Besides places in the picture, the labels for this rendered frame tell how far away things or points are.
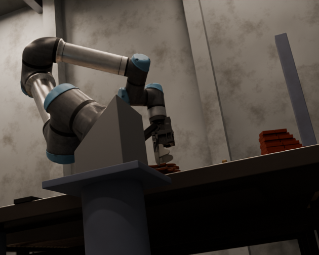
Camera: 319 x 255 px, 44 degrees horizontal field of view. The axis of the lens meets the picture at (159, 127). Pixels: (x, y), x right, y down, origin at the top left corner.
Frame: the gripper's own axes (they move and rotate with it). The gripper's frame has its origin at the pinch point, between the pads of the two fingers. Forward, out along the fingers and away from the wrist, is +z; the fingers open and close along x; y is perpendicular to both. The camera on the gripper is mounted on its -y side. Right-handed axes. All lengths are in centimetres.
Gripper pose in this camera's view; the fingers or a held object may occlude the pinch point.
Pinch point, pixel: (159, 167)
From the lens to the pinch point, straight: 157.9
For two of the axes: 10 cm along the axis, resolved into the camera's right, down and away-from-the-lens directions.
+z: 1.3, 9.3, -3.3
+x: 1.7, 3.1, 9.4
